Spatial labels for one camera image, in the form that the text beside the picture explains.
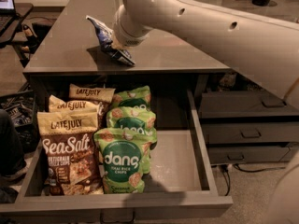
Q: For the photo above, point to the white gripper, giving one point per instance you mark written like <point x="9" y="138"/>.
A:
<point x="125" y="39"/>

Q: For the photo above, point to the blue Kettle chip bag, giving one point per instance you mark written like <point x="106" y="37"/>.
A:
<point x="104" y="35"/>

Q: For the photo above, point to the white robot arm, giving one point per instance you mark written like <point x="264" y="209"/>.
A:
<point x="262" y="49"/>

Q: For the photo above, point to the back green Dang chip bag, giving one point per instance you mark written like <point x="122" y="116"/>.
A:
<point x="139" y="98"/>

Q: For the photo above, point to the green dang chip bag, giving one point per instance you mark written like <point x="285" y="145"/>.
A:
<point x="139" y="98"/>
<point x="125" y="155"/>
<point x="135" y="123"/>

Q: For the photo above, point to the back Late July chip bag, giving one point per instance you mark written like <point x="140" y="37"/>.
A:
<point x="96" y="94"/>

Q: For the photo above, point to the late july chip bag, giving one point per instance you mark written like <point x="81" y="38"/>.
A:
<point x="56" y="105"/>
<point x="96" y="94"/>
<point x="67" y="138"/>

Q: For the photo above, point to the middle green Dang chip bag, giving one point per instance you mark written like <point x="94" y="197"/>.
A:
<point x="135" y="123"/>

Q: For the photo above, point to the middle Late July chip bag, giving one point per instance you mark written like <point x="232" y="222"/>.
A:
<point x="56" y="105"/>

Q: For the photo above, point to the upper closed grey drawer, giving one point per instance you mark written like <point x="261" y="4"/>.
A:
<point x="243" y="104"/>

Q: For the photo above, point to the closed grey drawer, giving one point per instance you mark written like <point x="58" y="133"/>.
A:
<point x="224" y="155"/>
<point x="243" y="104"/>
<point x="237" y="133"/>

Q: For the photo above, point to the front green Dang chip bag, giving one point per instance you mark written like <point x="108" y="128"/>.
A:
<point x="125" y="155"/>

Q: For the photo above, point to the front Late July chip bag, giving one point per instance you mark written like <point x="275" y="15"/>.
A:
<point x="67" y="138"/>

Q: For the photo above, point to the lower closed grey drawer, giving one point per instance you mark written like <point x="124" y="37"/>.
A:
<point x="224" y="155"/>

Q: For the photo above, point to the open grey top drawer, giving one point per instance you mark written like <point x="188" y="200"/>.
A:
<point x="180" y="183"/>

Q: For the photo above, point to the middle closed grey drawer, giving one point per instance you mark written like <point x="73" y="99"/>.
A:
<point x="237" y="133"/>

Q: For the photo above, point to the laptop on side desk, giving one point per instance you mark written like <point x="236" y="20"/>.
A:
<point x="7" y="14"/>

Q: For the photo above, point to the black crate with items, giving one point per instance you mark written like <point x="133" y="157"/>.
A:
<point x="22" y="107"/>

